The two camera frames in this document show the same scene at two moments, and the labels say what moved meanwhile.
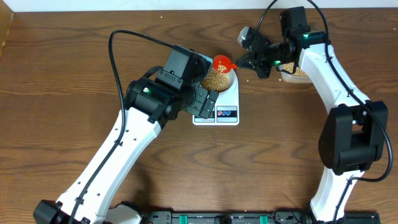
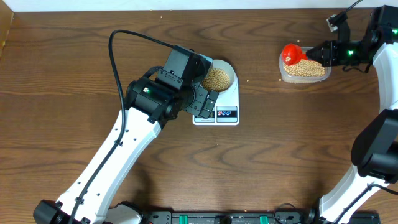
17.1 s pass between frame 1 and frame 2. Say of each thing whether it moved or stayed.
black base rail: stayed
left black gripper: stayed
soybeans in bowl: stayed
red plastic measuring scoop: moved
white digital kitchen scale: stayed
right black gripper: moved
